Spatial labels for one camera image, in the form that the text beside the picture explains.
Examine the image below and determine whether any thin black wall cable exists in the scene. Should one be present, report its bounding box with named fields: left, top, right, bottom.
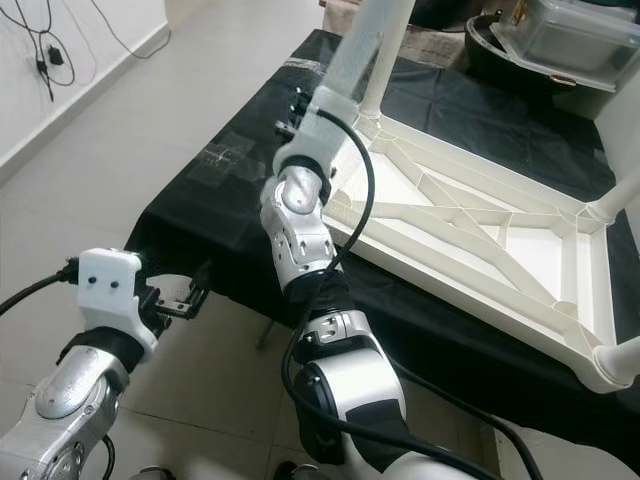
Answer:
left=95, top=0, right=171, bottom=59

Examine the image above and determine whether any clear plastic container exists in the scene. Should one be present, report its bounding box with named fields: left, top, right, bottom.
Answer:
left=490, top=0, right=640, bottom=89

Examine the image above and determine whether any black tablecloth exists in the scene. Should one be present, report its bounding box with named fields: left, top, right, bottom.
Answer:
left=125, top=28, right=640, bottom=471

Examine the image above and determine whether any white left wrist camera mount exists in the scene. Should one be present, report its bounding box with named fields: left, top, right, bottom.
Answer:
left=78, top=248, right=161, bottom=356

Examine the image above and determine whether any black wok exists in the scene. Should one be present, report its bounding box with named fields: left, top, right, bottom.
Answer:
left=465, top=15, right=626, bottom=101

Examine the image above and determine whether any thin metal table leg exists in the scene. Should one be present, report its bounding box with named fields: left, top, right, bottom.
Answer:
left=255, top=310, right=277, bottom=351

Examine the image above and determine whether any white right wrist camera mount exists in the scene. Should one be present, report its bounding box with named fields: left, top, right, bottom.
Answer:
left=272, top=85, right=361, bottom=181

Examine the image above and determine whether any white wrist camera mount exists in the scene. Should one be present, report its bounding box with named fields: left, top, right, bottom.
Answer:
left=272, top=85, right=361, bottom=181
left=78, top=248, right=161, bottom=356

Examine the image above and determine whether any white plastic table top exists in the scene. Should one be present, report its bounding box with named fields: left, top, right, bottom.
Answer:
left=320, top=110, right=640, bottom=391

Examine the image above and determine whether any looped black wall cable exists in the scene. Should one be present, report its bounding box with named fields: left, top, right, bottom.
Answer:
left=5, top=0, right=76, bottom=101

